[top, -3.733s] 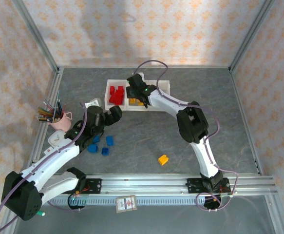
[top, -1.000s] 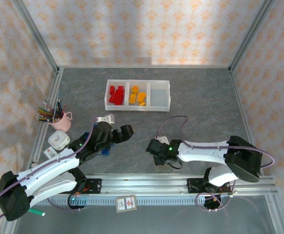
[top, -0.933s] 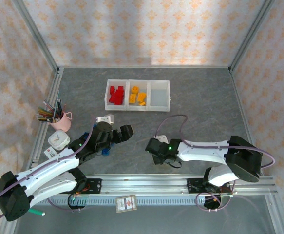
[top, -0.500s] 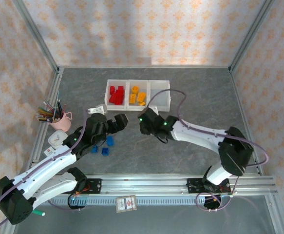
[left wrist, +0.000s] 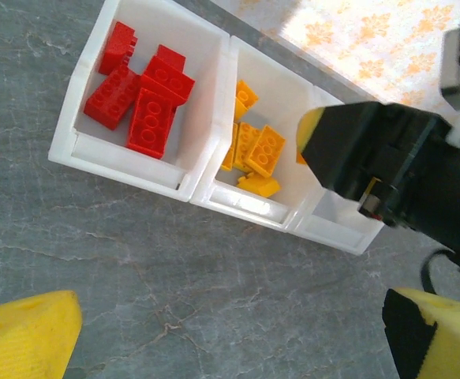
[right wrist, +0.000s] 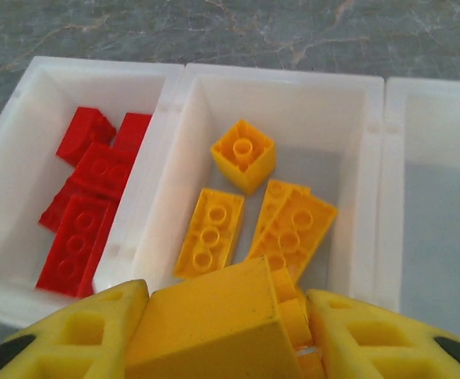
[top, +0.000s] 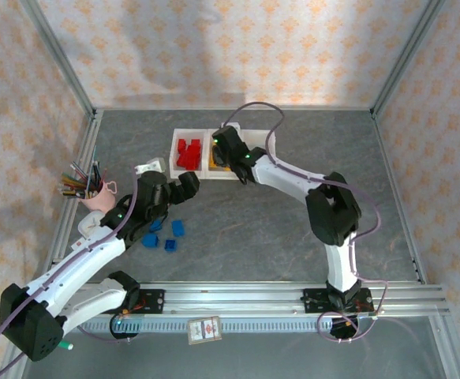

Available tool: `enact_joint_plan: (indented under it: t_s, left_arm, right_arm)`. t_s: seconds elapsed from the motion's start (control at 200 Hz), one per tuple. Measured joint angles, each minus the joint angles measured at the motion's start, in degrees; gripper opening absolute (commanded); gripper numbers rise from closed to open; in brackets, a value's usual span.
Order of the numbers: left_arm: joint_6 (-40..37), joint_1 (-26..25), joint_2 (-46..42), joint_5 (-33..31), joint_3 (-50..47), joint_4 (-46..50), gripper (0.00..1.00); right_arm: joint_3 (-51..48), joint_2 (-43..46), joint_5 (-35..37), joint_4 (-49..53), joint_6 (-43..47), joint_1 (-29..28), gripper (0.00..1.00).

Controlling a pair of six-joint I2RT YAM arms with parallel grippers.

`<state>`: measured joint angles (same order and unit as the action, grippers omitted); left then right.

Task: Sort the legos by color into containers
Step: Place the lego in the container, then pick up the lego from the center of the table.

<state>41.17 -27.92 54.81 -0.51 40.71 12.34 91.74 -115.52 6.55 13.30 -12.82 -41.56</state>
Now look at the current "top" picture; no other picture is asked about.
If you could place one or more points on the long yellow lego brick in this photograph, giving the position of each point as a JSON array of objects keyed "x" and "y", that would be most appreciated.
[{"x": 222, "y": 168}]

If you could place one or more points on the long red lego brick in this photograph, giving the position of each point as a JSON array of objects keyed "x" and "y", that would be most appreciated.
[
  {"x": 185, "y": 160},
  {"x": 181, "y": 166}
]

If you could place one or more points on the yellow coloured pencil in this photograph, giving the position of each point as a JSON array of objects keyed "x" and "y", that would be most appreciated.
[{"x": 72, "y": 181}]

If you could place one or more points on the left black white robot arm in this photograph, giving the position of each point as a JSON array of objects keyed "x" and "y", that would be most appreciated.
[{"x": 75, "y": 272}]

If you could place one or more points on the pink pencil cup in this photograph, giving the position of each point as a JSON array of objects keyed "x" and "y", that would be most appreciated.
[{"x": 99, "y": 199}]

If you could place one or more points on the green marker pen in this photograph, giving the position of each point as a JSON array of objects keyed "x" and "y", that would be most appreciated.
[{"x": 67, "y": 346}]

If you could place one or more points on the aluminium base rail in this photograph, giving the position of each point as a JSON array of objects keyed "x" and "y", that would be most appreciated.
[{"x": 233, "y": 300}]

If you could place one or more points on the black coloured pencil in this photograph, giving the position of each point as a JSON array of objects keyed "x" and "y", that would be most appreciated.
[{"x": 73, "y": 194}]

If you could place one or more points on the green coloured pencil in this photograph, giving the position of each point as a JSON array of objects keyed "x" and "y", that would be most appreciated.
[{"x": 80, "y": 173}]

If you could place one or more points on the dark blue coloured pencil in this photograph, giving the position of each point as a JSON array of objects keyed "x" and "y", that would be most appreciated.
[{"x": 97, "y": 173}]

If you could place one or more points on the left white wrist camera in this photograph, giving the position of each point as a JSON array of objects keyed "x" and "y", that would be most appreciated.
[{"x": 152, "y": 166}]

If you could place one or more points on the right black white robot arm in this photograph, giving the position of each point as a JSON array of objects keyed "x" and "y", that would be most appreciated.
[{"x": 332, "y": 209}]

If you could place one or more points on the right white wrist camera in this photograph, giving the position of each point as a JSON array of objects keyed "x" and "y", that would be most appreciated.
[{"x": 231, "y": 125}]

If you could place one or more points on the small printed card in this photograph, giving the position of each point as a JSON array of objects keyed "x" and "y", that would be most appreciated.
[{"x": 204, "y": 331}]

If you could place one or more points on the aluminium frame post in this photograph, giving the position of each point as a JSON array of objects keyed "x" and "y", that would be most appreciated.
[
  {"x": 407, "y": 59},
  {"x": 60, "y": 59}
]

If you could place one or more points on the white card with red mark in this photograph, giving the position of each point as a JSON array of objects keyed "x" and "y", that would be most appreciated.
[{"x": 77, "y": 245}]

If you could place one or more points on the aluminium side rail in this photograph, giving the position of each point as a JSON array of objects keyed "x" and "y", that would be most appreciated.
[
  {"x": 87, "y": 150},
  {"x": 387, "y": 166}
]

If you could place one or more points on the small red lego brick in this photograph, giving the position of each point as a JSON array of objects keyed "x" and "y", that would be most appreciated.
[{"x": 195, "y": 143}]

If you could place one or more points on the small blue lego brick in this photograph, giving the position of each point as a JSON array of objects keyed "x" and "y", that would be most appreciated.
[{"x": 170, "y": 245}]

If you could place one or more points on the brown coloured pencil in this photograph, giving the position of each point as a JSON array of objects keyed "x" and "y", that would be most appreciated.
[{"x": 103, "y": 178}]

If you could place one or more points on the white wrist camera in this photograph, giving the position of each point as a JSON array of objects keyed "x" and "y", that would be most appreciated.
[
  {"x": 231, "y": 125},
  {"x": 152, "y": 166}
]

